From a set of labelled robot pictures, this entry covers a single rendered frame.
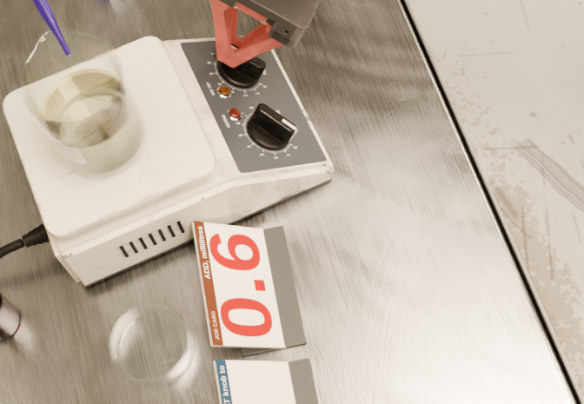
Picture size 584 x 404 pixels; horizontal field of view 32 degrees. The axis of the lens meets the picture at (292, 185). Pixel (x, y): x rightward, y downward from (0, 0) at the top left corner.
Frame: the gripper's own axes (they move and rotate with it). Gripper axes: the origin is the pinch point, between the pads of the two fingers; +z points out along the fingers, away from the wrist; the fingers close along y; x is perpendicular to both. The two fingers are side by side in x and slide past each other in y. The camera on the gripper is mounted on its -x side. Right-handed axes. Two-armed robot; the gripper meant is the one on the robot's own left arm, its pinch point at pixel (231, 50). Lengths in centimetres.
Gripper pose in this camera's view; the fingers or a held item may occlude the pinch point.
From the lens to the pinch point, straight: 74.2
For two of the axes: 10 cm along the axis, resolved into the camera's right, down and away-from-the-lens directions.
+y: -2.7, 6.9, -6.7
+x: 8.7, 4.7, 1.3
